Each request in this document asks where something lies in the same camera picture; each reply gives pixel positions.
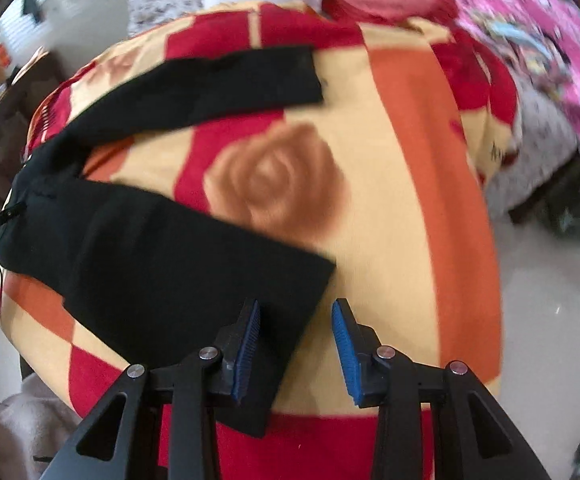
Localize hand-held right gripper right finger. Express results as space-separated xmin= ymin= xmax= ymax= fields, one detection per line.
xmin=331 ymin=298 xmax=553 ymax=480

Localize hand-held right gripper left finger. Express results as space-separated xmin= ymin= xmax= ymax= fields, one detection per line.
xmin=40 ymin=299 xmax=263 ymax=480

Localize black pants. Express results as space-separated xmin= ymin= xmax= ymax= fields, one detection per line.
xmin=0 ymin=45 xmax=337 ymax=438

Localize dark wooden furniture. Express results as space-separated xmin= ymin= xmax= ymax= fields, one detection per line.
xmin=0 ymin=52 xmax=65 ymax=211

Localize red orange rose blanket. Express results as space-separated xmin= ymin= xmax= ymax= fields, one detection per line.
xmin=0 ymin=2 xmax=523 ymax=480

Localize beige cloth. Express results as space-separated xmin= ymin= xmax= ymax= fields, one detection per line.
xmin=0 ymin=372 xmax=83 ymax=480

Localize pink cartoon printed blanket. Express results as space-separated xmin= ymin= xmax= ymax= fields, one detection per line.
xmin=405 ymin=0 xmax=580 ymax=148

